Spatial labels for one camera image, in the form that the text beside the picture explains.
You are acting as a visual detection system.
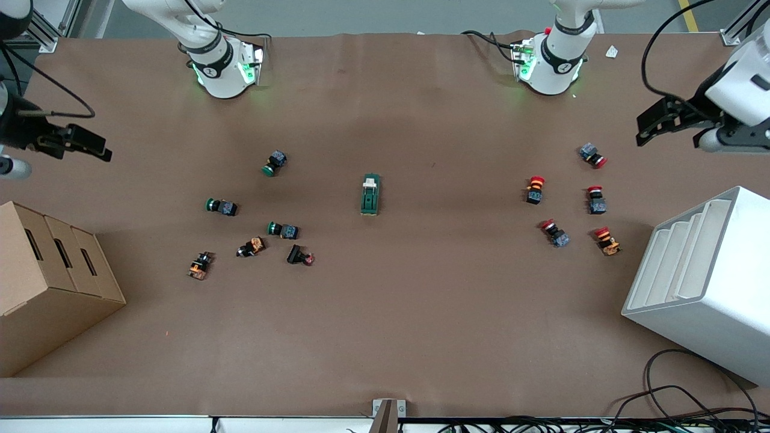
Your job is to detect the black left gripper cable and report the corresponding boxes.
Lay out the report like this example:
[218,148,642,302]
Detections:
[641,0,719,103]

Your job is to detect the aluminium frame profile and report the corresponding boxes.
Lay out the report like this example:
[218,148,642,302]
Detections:
[21,0,82,54]
[721,0,770,47]

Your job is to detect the brown cardboard box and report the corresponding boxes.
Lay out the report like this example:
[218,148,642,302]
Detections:
[0,201,127,378]

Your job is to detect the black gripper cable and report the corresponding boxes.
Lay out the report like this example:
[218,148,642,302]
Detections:
[641,0,719,103]
[0,45,97,118]

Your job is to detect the red button orange body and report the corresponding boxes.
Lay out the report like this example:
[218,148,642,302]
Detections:
[594,226,621,257]

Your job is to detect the grey metal table bracket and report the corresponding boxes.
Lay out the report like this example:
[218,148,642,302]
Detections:
[372,398,407,433]

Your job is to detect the black left arm base cable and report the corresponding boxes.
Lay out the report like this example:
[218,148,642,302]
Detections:
[462,29,519,64]

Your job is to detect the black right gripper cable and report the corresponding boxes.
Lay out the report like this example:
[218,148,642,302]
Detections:
[0,45,97,118]

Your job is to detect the red button silver collar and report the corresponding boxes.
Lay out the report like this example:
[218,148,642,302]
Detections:
[540,219,571,248]

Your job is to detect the black right arm base cable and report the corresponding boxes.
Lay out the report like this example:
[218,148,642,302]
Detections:
[183,0,273,41]

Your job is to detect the black arm base cable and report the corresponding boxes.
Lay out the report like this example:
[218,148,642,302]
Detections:
[183,0,273,41]
[462,29,519,64]

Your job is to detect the green load switch cream base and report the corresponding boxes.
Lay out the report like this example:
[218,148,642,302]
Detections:
[360,173,381,217]

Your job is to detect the white slotted organizer box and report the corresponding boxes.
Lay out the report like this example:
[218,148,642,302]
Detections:
[621,186,770,387]

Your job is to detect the black looped cable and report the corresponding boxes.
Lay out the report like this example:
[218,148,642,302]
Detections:
[608,349,770,422]

